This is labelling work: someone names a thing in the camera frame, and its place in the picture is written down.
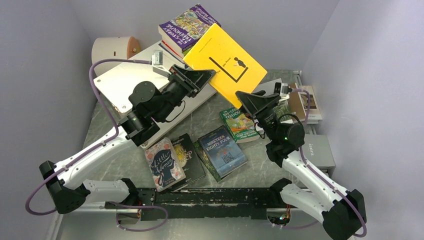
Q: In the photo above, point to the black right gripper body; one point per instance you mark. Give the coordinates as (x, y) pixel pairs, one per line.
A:
(266, 116)

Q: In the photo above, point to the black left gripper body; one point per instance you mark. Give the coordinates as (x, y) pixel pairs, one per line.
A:
(180, 84)

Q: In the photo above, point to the yellow Little Prince book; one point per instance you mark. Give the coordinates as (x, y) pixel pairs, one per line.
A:
(236, 70)

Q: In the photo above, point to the blue Nineteen Eighty-Four book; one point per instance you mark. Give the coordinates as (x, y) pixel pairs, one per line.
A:
(223, 152)

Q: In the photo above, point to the black Moon and Sixpence book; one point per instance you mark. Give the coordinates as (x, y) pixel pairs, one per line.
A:
(188, 160)

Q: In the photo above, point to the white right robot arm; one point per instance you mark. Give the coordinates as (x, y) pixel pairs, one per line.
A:
(340, 211)

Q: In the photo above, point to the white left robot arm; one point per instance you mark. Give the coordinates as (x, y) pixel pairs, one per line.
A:
(68, 182)

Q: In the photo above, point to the green treehouse book in stack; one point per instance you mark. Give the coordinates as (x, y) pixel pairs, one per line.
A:
(186, 51)

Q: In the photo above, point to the blue orange book in stack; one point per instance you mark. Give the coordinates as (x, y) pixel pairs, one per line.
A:
(170, 51)

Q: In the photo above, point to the white palm leaf book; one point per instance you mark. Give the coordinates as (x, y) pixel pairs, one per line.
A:
(280, 105)

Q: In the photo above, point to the green 104-storey treehouse book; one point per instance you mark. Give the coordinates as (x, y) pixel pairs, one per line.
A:
(240, 127)

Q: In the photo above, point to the brown cover book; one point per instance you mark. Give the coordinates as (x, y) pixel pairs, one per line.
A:
(299, 102)

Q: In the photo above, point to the purple treehouse book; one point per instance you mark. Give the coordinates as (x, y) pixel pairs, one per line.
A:
(186, 29)

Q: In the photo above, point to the white magazine with photo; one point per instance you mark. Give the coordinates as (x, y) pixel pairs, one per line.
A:
(314, 115)

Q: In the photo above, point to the white two-tier shelf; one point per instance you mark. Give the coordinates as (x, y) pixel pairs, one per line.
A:
(135, 92)

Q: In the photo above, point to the dark green garden book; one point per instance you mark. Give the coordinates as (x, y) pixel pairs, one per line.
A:
(206, 161)

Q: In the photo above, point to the white tape roll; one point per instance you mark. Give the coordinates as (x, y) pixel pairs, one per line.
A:
(122, 47)

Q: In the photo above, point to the grey laptop box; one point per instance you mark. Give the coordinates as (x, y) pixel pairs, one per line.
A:
(317, 150)

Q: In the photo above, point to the floral Little Women book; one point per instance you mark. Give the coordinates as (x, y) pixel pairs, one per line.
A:
(164, 164)

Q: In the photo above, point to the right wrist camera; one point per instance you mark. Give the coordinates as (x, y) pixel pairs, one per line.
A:
(282, 89)

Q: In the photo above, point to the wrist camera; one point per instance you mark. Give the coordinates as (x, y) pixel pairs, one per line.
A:
(282, 89)
(157, 63)

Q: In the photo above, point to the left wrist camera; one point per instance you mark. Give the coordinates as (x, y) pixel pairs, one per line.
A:
(157, 63)

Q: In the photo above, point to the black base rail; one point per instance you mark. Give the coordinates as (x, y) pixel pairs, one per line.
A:
(256, 203)

